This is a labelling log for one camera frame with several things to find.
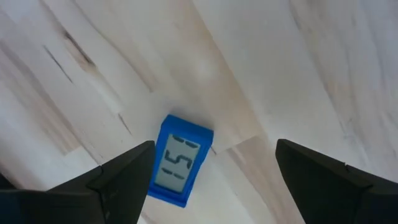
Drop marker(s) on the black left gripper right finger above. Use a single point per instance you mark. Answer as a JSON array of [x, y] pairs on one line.
[[326, 193]]

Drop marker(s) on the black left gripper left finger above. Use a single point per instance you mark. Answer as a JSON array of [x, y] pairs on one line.
[[109, 193]]

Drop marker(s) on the blue digital timer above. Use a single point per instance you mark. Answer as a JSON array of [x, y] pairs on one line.
[[180, 161]]

